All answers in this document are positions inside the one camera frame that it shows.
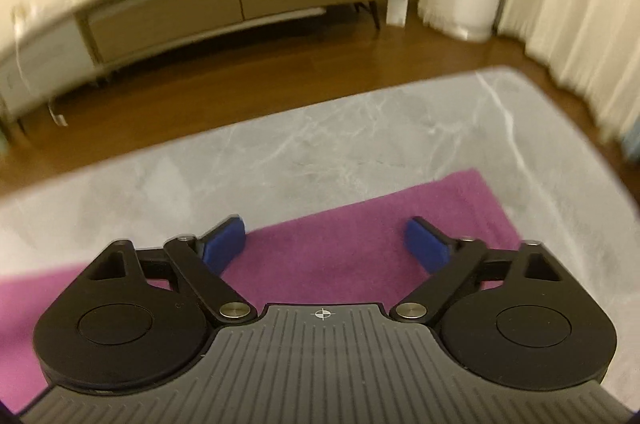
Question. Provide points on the long grey-brown media cabinet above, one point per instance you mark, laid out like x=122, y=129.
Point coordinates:
x=165, y=18

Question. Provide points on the purple garment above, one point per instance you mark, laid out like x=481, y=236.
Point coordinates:
x=325, y=249

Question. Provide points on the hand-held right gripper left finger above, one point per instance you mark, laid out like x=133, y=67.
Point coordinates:
x=225, y=245

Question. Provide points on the white curtain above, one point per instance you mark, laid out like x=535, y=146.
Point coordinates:
x=575, y=3

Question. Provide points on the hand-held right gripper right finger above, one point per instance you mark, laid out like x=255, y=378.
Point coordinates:
x=425, y=245

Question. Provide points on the white charger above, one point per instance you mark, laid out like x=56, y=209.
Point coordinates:
x=21, y=18

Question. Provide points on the small white box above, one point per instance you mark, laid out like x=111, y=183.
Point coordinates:
x=397, y=6

